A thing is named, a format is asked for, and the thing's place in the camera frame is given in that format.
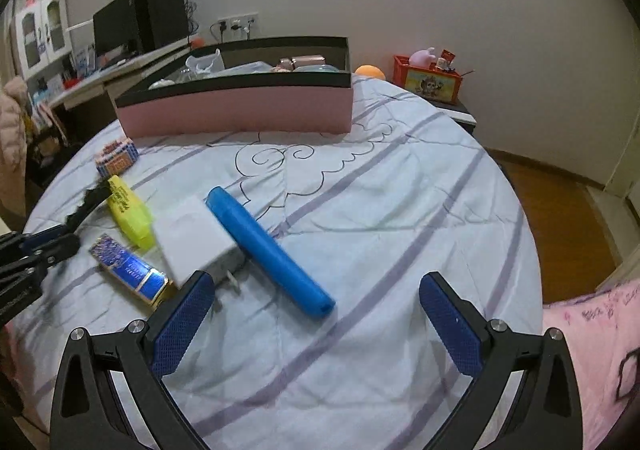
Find white desk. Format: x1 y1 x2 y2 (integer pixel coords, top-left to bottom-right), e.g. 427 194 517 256
35 37 193 151

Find pink storage box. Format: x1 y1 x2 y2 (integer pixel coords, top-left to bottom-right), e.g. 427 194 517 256
114 35 355 140

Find wall outlet strip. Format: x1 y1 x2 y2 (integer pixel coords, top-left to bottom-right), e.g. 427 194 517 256
217 12 260 31

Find striped white quilt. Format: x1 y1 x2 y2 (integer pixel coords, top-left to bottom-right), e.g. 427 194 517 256
10 70 546 450

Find clear plastic bag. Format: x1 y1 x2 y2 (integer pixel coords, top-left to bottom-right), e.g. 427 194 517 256
185 49 223 76

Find white charger adapter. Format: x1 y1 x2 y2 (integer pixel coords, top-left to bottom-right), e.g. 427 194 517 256
151 195 248 291

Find black hair clip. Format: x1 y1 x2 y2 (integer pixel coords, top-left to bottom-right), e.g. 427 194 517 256
62 177 113 233

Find white glass-door cabinet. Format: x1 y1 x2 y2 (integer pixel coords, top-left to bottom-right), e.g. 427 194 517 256
14 0 71 81

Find red toy crate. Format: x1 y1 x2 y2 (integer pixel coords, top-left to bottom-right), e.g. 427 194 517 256
392 55 463 105

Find yellow highlighter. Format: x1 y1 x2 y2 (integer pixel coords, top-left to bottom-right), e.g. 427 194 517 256
106 174 157 252

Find pink puffer jacket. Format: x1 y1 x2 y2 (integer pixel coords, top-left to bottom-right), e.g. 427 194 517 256
0 76 28 191

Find black computer tower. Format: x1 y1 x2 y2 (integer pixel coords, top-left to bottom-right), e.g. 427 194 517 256
134 0 191 53

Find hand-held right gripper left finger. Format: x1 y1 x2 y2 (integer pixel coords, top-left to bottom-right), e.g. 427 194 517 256
50 270 216 450

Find small blue gold box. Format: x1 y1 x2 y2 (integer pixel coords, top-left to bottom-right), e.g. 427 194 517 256
89 232 178 308

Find small red patterned box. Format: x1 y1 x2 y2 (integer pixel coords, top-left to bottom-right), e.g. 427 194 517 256
95 137 138 178

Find black monitor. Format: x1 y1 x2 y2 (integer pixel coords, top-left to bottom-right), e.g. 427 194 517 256
92 0 141 58

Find blue plastic tube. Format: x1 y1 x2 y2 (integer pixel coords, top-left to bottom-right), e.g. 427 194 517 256
205 186 337 318

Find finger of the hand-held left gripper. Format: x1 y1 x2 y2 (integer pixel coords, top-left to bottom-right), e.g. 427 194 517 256
0 232 82 326
0 224 68 256

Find low dark side table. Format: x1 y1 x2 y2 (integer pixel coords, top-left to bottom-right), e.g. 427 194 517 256
435 97 477 133

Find pink blanket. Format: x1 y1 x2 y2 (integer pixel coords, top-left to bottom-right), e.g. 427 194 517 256
542 277 640 450

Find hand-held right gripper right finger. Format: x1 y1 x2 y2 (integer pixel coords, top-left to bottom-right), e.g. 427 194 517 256
419 271 583 450

